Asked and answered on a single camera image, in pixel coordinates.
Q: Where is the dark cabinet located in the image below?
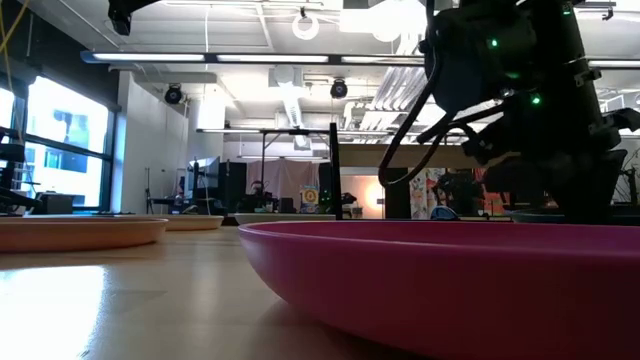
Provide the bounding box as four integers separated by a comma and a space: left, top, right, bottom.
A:
218, 160, 248, 214

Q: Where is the black tripod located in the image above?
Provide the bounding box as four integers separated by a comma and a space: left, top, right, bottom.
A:
143, 167, 155, 215

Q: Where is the beige curtain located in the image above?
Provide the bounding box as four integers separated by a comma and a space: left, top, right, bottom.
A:
246, 158, 321, 201

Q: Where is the cream white plate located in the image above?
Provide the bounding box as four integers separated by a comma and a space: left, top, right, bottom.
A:
114, 213, 225, 232

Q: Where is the blue round object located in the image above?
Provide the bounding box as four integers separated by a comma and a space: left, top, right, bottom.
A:
429, 205, 460, 221

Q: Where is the pale teal plate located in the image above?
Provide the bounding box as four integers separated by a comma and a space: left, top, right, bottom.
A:
233, 213, 337, 226

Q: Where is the black stand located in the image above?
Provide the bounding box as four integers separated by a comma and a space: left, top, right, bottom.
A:
0, 127, 41, 214

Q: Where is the large window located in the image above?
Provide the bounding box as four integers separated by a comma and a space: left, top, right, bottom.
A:
0, 74, 116, 211

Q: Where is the yellow cable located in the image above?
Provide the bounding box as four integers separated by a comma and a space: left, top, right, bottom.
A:
0, 0, 31, 144

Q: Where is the grey computer monitor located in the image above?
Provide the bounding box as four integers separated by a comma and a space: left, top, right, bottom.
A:
187, 156, 221, 201

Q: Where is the white ring ceiling lamp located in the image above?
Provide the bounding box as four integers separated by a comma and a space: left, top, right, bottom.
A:
292, 13, 320, 41

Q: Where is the orange curtain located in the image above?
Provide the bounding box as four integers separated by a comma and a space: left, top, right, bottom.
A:
479, 192, 509, 216

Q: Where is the dark box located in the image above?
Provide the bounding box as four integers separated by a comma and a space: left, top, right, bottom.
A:
33, 192, 76, 216

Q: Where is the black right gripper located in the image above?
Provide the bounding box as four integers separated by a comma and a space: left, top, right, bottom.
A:
462, 102, 640, 224

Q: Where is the black pillar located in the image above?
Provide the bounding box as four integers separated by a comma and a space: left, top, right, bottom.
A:
383, 167, 412, 220

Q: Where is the colourful poster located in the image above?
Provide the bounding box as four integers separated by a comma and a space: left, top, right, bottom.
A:
409, 168, 446, 220

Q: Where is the long ceiling light strip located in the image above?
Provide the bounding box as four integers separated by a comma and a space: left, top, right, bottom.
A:
80, 49, 640, 69

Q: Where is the colourful printed box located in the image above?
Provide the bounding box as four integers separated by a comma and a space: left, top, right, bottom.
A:
299, 185, 320, 215

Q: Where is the black metal frame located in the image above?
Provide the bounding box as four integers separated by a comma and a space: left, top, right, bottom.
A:
196, 127, 332, 201

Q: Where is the magenta plastic plate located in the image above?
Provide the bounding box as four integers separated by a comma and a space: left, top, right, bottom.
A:
238, 219, 640, 360

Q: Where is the orange plastic plate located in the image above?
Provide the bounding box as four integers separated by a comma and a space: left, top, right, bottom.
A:
0, 215, 169, 254

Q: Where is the white ceiling duct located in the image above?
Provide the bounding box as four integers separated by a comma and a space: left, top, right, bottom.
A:
269, 64, 307, 149

